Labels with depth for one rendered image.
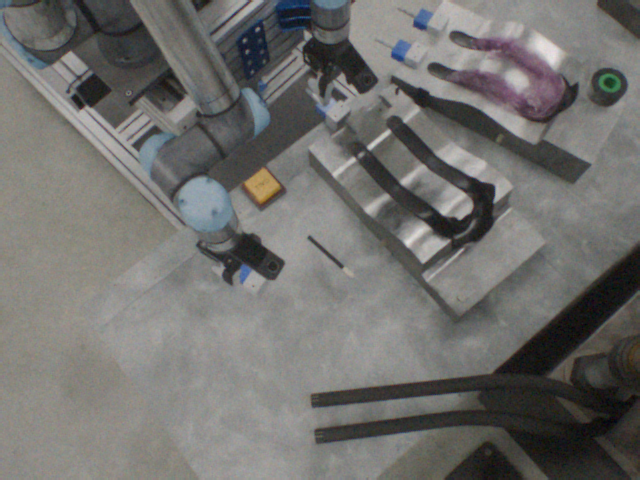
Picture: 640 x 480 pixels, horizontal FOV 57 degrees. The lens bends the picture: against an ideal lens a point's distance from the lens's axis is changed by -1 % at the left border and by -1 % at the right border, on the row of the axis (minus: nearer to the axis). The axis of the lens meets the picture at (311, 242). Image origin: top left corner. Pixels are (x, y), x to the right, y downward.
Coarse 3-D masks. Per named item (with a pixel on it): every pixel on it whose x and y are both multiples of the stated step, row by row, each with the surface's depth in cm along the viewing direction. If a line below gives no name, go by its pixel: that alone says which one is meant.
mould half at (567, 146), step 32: (448, 32) 147; (480, 32) 146; (512, 32) 142; (448, 64) 144; (480, 64) 141; (576, 64) 141; (608, 64) 136; (448, 96) 140; (480, 96) 137; (480, 128) 142; (512, 128) 136; (544, 128) 136; (576, 128) 132; (608, 128) 131; (544, 160) 138; (576, 160) 131
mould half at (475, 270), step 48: (384, 96) 139; (336, 144) 135; (384, 144) 135; (432, 144) 135; (336, 192) 140; (384, 192) 132; (432, 192) 128; (432, 240) 123; (480, 240) 130; (528, 240) 129; (432, 288) 127; (480, 288) 126
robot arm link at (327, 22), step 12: (312, 0) 105; (324, 0) 104; (336, 0) 104; (348, 0) 106; (312, 12) 109; (324, 12) 106; (336, 12) 106; (348, 12) 109; (324, 24) 110; (336, 24) 109
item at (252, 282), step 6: (246, 270) 132; (252, 270) 131; (240, 276) 132; (246, 276) 132; (252, 276) 130; (258, 276) 130; (246, 282) 130; (252, 282) 130; (258, 282) 130; (264, 282) 131; (246, 288) 132; (252, 288) 129; (258, 288) 129; (264, 288) 133; (258, 294) 132
